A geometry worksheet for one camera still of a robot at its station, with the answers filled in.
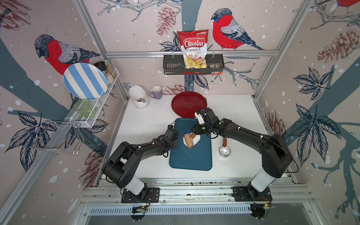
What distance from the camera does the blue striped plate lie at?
689 millimetres

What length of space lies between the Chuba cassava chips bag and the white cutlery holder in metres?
0.43

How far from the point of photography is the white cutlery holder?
42.6 inches
